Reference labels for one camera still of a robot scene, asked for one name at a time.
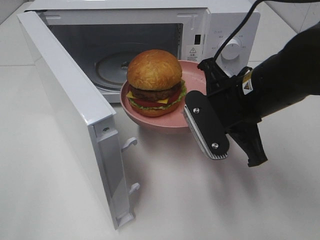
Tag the pink plate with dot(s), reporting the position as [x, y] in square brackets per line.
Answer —
[173, 122]

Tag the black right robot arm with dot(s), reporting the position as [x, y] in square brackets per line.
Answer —
[287, 77]

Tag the burger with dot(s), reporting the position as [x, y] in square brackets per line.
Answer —
[155, 84]

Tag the white microwave door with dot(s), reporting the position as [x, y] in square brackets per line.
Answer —
[84, 116]

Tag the upper white control knob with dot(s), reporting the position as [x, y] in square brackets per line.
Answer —
[231, 50]

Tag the glass microwave turntable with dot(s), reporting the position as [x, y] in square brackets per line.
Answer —
[111, 71]

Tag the white microwave oven body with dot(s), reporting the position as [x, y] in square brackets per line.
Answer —
[192, 30]

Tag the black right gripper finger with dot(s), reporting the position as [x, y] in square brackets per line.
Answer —
[205, 126]
[247, 136]

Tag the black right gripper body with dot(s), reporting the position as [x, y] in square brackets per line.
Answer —
[225, 94]

